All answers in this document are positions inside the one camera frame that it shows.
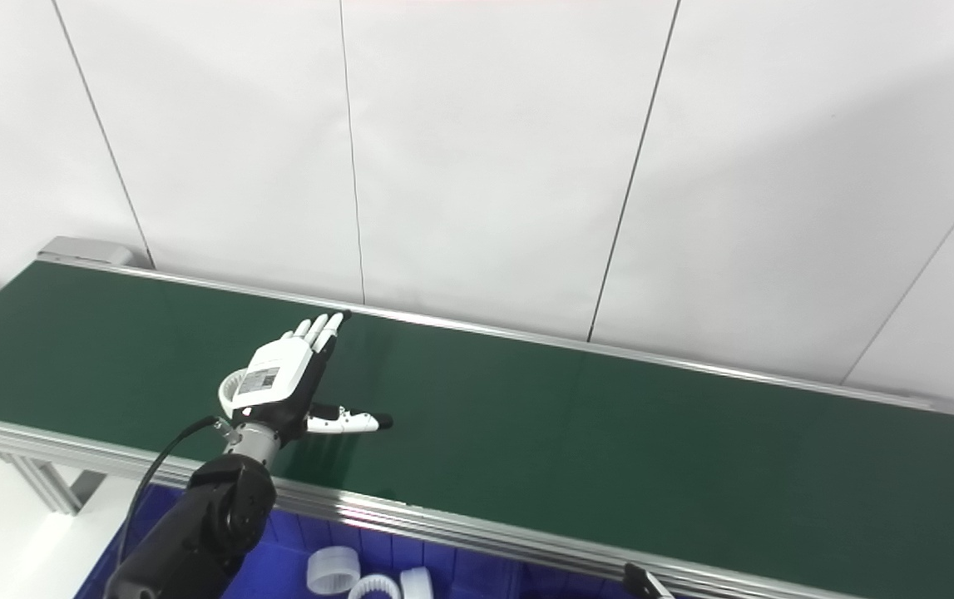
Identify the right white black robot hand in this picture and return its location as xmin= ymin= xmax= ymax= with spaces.
xmin=624 ymin=563 xmax=677 ymax=599

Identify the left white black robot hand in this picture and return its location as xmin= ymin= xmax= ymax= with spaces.
xmin=230 ymin=310 xmax=395 ymax=447

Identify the green conveyor belt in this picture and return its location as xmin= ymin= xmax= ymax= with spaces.
xmin=0 ymin=258 xmax=954 ymax=599

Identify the blue bin with white rings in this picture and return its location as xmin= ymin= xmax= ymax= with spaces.
xmin=73 ymin=483 xmax=531 ymax=599

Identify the grey conveyor end housing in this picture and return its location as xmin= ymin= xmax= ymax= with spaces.
xmin=37 ymin=236 xmax=153 ymax=269

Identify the aluminium conveyor support leg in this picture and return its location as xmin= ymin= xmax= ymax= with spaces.
xmin=0 ymin=448 xmax=109 ymax=517

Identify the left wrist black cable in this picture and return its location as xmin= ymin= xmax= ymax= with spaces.
xmin=115 ymin=414 xmax=232 ymax=575

